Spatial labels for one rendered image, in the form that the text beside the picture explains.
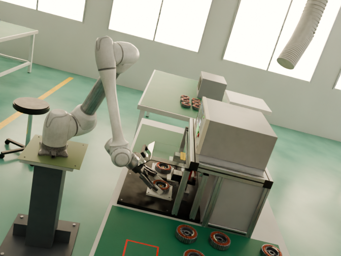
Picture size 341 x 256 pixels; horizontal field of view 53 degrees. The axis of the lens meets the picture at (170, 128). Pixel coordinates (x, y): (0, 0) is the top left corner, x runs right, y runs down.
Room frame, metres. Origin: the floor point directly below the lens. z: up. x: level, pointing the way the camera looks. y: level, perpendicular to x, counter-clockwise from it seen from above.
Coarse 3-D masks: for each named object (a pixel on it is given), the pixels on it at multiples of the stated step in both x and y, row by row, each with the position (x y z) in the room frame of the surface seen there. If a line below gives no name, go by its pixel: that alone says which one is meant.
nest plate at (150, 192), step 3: (171, 186) 1.85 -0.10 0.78; (147, 189) 1.75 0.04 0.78; (150, 189) 1.76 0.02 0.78; (171, 189) 1.82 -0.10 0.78; (147, 192) 1.72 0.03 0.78; (150, 192) 1.73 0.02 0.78; (153, 192) 1.74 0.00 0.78; (168, 192) 1.78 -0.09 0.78; (171, 192) 1.79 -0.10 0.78; (150, 195) 1.71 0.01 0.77; (153, 195) 1.71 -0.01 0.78; (156, 195) 1.72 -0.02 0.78; (159, 195) 1.72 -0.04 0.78; (162, 195) 1.73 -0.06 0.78; (165, 195) 1.74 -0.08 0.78; (168, 195) 1.75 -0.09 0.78; (171, 195) 1.76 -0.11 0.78; (162, 198) 1.71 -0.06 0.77; (165, 198) 1.71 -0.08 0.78; (168, 198) 1.72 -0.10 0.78; (171, 198) 1.72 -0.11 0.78
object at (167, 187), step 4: (156, 180) 1.81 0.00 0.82; (160, 180) 1.83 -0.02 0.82; (156, 184) 1.80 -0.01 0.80; (160, 184) 1.80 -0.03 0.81; (164, 184) 1.81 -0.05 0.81; (168, 184) 1.80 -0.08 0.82; (152, 188) 1.76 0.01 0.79; (160, 188) 1.74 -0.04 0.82; (164, 188) 1.75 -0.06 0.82; (168, 188) 1.77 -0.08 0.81; (156, 192) 1.73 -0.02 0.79; (164, 192) 1.74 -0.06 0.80
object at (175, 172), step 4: (172, 172) 1.80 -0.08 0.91; (176, 172) 1.79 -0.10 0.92; (180, 172) 1.80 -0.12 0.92; (168, 176) 1.79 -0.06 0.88; (172, 176) 1.76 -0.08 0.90; (176, 176) 1.76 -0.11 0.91; (180, 176) 1.76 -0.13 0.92; (168, 180) 1.76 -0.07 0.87; (172, 180) 1.76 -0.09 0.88; (176, 180) 1.76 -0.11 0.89; (180, 180) 1.76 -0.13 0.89; (188, 180) 1.77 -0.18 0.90; (192, 184) 1.76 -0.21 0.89
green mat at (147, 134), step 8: (144, 128) 2.75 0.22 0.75; (152, 128) 2.80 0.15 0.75; (160, 128) 2.85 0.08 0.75; (144, 136) 2.58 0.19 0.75; (152, 136) 2.62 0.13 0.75; (160, 136) 2.67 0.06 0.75; (168, 136) 2.72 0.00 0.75; (176, 136) 2.76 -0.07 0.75; (136, 144) 2.39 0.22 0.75; (168, 144) 2.55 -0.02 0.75; (176, 144) 2.59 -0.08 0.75
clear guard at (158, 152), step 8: (152, 144) 1.78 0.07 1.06; (160, 144) 1.79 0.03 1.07; (152, 152) 1.66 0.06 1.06; (160, 152) 1.69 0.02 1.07; (168, 152) 1.71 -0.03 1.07; (176, 152) 1.74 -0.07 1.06; (184, 152) 1.77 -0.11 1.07; (144, 160) 1.61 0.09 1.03; (152, 160) 1.58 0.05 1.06; (160, 160) 1.60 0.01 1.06; (168, 160) 1.62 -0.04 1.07; (176, 160) 1.65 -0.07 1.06; (184, 160) 1.67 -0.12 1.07; (184, 168) 1.59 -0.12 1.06
